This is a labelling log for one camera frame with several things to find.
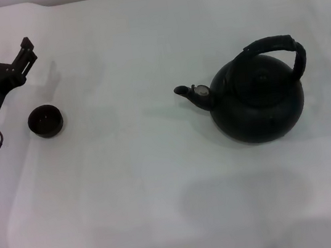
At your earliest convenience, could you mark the small black teacup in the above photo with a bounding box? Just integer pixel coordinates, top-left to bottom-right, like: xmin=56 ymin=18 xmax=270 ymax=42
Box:
xmin=25 ymin=102 xmax=68 ymax=142

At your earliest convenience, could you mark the black teapot with arched handle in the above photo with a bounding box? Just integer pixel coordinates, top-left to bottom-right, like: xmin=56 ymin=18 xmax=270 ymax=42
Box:
xmin=167 ymin=31 xmax=320 ymax=155

